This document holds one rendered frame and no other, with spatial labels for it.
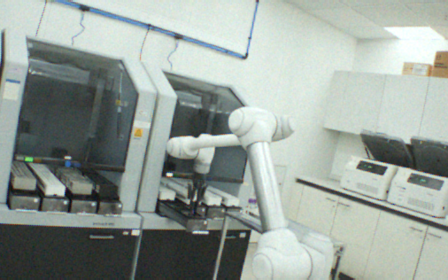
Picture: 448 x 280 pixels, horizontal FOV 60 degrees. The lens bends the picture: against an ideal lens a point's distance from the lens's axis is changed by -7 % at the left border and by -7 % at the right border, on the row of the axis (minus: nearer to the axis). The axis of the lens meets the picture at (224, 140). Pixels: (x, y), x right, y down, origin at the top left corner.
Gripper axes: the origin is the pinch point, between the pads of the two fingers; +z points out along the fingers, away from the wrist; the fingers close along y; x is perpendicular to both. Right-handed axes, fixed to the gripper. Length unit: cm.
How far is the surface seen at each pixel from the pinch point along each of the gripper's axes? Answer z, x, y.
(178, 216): 5.0, 3.7, 11.3
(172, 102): -55, -20, 15
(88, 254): 33, -11, 53
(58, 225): 17, -11, 72
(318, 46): -153, -131, -218
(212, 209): 4.6, -11.1, -22.8
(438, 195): -25, 40, -226
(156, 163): -19.0, -20.3, 17.5
